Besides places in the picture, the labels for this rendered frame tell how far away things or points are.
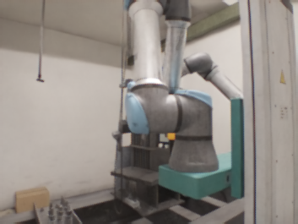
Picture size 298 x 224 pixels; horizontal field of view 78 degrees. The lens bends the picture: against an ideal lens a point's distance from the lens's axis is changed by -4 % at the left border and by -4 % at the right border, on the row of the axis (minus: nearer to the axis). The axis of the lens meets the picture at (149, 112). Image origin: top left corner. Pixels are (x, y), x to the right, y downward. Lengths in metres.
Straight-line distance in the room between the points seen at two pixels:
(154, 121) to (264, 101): 0.30
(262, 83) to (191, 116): 0.21
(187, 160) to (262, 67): 0.33
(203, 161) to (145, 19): 0.46
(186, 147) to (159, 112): 0.13
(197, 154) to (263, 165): 0.18
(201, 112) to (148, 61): 0.21
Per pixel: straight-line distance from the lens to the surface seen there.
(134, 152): 1.80
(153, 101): 0.51
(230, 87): 1.15
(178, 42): 0.75
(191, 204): 1.90
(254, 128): 0.61
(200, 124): 0.56
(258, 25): 0.65
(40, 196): 3.35
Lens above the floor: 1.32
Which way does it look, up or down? 3 degrees up
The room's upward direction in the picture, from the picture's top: straight up
